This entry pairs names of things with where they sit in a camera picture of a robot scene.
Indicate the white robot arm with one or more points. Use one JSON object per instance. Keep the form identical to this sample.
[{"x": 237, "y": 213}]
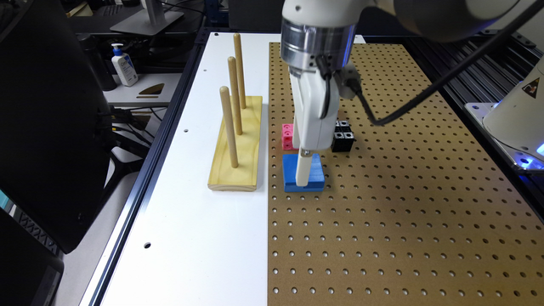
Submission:
[{"x": 317, "y": 37}]

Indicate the black bottle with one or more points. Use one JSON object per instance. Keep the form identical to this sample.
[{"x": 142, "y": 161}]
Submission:
[{"x": 96, "y": 62}]

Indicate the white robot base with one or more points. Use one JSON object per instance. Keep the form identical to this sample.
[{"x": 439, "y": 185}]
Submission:
[{"x": 516, "y": 122}]

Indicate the brown perforated pegboard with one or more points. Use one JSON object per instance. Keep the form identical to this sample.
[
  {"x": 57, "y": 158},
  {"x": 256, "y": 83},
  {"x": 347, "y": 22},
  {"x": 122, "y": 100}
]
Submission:
[{"x": 416, "y": 213}]

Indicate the pink block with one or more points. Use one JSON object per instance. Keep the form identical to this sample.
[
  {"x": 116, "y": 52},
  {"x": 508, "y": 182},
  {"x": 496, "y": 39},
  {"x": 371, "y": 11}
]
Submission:
[{"x": 287, "y": 132}]

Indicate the white lotion pump bottle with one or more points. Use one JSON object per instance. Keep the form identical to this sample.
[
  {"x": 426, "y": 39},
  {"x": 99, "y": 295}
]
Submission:
[{"x": 124, "y": 66}]

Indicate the wooden peg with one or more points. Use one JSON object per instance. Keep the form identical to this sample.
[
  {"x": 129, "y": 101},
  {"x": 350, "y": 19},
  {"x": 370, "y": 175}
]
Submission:
[
  {"x": 235, "y": 95},
  {"x": 239, "y": 69},
  {"x": 229, "y": 125}
]

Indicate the wooden peg stand base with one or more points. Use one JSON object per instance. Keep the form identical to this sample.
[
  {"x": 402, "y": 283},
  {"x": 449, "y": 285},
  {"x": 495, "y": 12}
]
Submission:
[{"x": 224, "y": 177}]

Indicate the silver monitor stand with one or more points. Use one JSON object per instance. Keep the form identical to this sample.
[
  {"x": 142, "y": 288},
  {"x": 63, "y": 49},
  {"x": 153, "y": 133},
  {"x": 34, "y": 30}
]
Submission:
[{"x": 148, "y": 21}]

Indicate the blue block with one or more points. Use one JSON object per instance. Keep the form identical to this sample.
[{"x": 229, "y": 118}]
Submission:
[{"x": 311, "y": 166}]

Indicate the front wooden peg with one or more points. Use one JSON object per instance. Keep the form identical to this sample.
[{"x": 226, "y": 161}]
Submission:
[{"x": 229, "y": 125}]

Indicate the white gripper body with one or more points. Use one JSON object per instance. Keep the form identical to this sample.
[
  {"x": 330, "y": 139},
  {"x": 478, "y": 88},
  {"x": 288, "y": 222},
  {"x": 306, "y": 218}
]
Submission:
[{"x": 309, "y": 93}]

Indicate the black block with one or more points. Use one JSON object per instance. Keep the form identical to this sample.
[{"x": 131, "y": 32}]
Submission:
[{"x": 343, "y": 137}]

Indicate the middle wooden peg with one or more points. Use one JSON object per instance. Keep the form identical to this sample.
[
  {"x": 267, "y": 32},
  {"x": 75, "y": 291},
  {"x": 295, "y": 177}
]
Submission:
[{"x": 235, "y": 95}]

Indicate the rear wooden peg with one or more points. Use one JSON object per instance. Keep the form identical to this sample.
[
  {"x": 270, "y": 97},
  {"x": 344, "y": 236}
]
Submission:
[{"x": 239, "y": 69}]

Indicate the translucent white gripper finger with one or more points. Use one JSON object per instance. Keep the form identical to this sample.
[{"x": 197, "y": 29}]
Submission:
[{"x": 304, "y": 161}]

